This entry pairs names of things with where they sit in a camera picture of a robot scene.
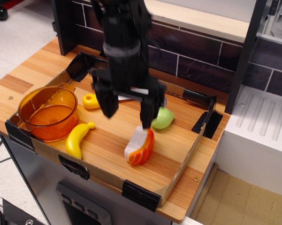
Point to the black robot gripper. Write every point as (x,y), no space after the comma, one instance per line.
(127,68)

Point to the salmon sushi toy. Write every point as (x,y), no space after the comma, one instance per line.
(140,146)

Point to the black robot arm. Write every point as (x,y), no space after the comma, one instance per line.
(125,24)

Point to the orange transparent plastic pot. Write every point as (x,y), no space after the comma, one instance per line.
(49,113)

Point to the green toy pear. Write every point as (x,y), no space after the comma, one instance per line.
(163,119)

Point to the yellow toy banana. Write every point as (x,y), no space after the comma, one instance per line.
(75,137)

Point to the grey toy oven front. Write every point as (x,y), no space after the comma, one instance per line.
(80,210)

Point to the white toy sink drainboard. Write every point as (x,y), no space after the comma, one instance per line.
(251,145)

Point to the black caster wheel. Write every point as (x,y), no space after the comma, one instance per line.
(3,13)

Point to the yellow handled toy knife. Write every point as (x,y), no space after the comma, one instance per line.
(90,100)

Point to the dark grey shelf post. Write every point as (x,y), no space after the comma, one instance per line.
(254,32)

